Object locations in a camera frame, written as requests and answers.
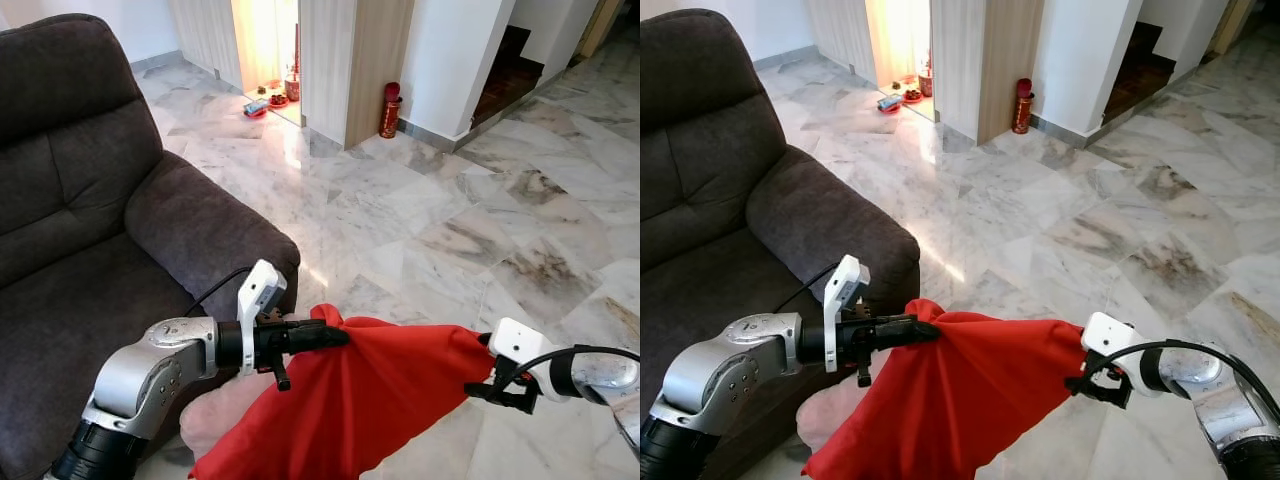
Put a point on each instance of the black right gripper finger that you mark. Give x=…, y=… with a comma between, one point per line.
x=483, y=393
x=1080, y=385

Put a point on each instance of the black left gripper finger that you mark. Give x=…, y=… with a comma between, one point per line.
x=320, y=337
x=912, y=332

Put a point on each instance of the red pillow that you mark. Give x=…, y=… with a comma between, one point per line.
x=370, y=400
x=970, y=400

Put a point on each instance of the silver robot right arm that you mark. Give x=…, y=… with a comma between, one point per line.
x=610, y=375
x=1220, y=410

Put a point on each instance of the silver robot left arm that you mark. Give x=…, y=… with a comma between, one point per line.
x=140, y=375
x=720, y=375

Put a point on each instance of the dark grey fabric sofa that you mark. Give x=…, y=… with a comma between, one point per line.
x=710, y=190
x=80, y=200

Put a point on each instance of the pale pink cushion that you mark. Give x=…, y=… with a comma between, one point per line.
x=225, y=415
x=828, y=418

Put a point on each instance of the small blue white box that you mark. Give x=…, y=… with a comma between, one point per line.
x=255, y=107
x=889, y=103

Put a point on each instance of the red fire extinguisher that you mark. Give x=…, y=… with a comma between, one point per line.
x=1022, y=110
x=390, y=115

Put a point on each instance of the small red dish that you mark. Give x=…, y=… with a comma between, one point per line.
x=913, y=95
x=278, y=100

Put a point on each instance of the red jar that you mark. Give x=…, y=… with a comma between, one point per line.
x=926, y=83
x=292, y=88

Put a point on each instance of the wooden slatted cabinet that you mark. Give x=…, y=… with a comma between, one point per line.
x=1005, y=65
x=375, y=70

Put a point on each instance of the dark wooden staircase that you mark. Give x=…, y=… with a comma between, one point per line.
x=1140, y=75
x=505, y=80

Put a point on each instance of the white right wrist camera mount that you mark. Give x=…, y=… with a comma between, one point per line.
x=1105, y=333
x=515, y=340

